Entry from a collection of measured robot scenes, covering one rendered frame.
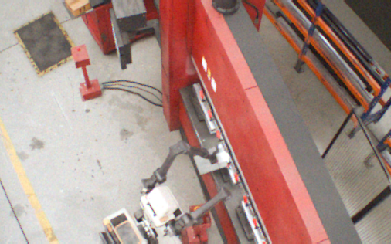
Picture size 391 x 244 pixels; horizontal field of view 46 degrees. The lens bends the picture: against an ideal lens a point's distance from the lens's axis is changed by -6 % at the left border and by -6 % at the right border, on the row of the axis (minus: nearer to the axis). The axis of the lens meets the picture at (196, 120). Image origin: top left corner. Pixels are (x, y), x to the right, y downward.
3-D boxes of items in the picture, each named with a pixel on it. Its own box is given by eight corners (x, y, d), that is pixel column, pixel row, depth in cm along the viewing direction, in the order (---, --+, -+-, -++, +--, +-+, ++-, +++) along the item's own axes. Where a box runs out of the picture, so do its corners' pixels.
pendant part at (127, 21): (114, 35, 474) (106, -26, 399) (139, 29, 478) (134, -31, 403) (124, 76, 452) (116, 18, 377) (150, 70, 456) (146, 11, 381)
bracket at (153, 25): (134, 28, 473) (134, 24, 467) (158, 22, 478) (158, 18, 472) (145, 59, 456) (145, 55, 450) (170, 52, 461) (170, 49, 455)
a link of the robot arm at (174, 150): (169, 142, 365) (175, 153, 361) (184, 138, 373) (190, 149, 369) (151, 175, 396) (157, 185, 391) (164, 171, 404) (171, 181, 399)
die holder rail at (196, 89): (192, 89, 474) (192, 84, 466) (198, 88, 475) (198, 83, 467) (210, 133, 453) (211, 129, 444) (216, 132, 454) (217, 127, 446)
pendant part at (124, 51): (112, 32, 458) (108, 8, 426) (124, 30, 460) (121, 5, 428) (121, 70, 438) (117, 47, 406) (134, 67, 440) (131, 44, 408)
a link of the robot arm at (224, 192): (225, 183, 380) (232, 193, 377) (225, 185, 393) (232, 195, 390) (178, 217, 374) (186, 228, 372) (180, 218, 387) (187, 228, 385)
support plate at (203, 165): (193, 157, 429) (193, 156, 428) (221, 147, 434) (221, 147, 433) (200, 174, 421) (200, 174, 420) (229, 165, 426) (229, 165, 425)
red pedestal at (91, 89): (78, 88, 572) (66, 47, 498) (98, 82, 576) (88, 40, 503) (82, 102, 563) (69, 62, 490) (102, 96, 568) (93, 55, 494)
